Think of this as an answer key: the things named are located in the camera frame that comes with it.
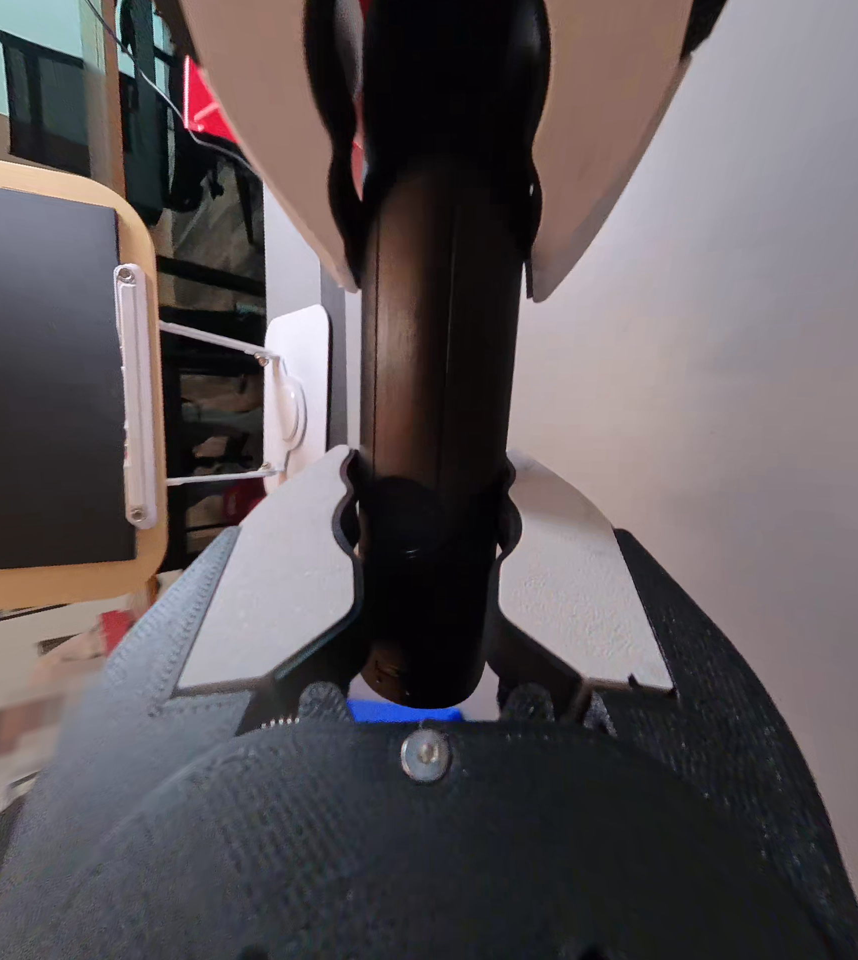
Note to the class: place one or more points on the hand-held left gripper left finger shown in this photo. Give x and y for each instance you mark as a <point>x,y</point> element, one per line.
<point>279,577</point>

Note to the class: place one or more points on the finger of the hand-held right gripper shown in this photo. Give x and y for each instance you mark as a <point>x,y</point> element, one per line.
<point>264,90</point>
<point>609,112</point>

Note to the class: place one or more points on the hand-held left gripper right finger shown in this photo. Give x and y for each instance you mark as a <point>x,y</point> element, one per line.
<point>579,592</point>

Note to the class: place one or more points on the blue plastic bin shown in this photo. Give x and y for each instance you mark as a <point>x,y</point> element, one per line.
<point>384,711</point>

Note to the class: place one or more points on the black TV remote control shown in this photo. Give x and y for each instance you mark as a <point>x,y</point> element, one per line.
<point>436,375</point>

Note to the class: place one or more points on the black board with wooden rim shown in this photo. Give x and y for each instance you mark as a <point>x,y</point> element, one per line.
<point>24,375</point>

